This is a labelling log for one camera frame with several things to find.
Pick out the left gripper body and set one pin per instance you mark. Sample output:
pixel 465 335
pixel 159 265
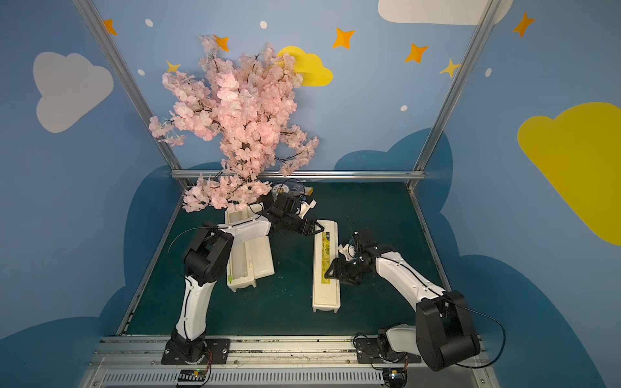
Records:
pixel 296 223

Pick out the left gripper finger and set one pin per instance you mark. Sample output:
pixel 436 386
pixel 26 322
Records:
pixel 311 229
pixel 311 223

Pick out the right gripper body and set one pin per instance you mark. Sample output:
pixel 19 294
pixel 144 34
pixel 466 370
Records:
pixel 348 267

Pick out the dispenser lid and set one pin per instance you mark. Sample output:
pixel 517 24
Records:
pixel 326 292
pixel 258 252

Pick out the dispenser base tray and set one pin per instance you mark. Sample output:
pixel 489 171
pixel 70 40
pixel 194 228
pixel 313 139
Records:
pixel 234 217

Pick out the plastic wrap roll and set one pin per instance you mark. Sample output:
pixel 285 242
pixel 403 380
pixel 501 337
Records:
pixel 240 272

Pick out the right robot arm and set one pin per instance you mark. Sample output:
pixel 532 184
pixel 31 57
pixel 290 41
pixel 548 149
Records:
pixel 444 333

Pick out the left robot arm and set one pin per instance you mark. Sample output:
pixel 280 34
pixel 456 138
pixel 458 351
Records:
pixel 205 262

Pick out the green printed cup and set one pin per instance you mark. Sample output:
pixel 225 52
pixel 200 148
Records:
pixel 289 187

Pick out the pink cherry blossom tree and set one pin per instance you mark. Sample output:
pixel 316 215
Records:
pixel 247 105

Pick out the right small circuit board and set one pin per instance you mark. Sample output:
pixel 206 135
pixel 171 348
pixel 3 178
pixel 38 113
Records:
pixel 394 378

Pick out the small circuit board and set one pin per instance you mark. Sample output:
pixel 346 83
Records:
pixel 191 378
pixel 394 378

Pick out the left small circuit board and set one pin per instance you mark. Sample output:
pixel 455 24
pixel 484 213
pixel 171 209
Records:
pixel 191 378

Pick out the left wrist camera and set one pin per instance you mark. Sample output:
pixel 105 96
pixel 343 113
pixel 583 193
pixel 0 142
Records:
pixel 305 206

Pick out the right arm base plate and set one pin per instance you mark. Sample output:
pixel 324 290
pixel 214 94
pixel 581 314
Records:
pixel 376 350

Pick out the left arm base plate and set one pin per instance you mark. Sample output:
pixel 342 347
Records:
pixel 197 352

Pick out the aluminium rail base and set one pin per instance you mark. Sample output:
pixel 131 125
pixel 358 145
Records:
pixel 265 361

